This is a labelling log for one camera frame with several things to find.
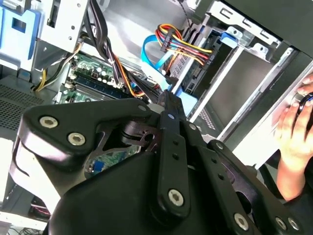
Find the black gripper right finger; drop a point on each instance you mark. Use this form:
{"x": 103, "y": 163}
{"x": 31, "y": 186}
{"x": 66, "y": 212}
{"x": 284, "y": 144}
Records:
{"x": 220, "y": 176}

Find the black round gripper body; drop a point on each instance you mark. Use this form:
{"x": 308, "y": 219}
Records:
{"x": 117, "y": 208}

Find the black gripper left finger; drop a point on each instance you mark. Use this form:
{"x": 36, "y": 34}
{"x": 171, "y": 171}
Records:
{"x": 61, "y": 137}

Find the person's hand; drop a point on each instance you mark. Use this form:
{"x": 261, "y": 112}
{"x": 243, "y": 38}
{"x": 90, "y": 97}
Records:
{"x": 296, "y": 137}

